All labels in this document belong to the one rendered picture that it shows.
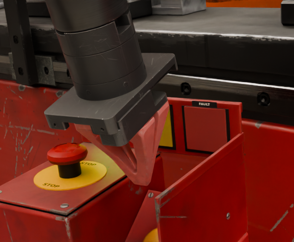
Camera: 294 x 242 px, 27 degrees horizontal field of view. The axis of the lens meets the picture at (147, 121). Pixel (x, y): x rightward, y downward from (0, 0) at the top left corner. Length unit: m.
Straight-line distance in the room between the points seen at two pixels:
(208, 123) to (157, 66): 0.13
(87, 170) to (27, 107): 0.51
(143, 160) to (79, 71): 0.09
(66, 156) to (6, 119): 0.61
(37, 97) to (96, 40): 0.64
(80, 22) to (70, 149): 0.19
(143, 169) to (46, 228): 0.11
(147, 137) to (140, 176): 0.06
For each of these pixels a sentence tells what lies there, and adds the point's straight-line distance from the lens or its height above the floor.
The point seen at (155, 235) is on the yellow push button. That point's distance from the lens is 0.57.
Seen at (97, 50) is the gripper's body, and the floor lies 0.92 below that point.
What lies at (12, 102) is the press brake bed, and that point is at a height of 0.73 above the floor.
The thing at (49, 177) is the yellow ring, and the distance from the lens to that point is 0.60.
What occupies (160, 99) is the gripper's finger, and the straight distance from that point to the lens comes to 0.47.
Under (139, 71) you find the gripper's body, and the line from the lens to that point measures 0.45.
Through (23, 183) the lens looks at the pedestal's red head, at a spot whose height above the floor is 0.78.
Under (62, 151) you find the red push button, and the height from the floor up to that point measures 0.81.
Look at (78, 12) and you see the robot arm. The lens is 0.42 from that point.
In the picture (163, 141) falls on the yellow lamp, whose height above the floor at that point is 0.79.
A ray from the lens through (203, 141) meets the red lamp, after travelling 0.60.
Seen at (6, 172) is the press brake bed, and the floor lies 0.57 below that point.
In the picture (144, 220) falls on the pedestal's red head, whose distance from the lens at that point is 0.60.
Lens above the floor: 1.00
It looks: 17 degrees down
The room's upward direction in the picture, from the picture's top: 6 degrees counter-clockwise
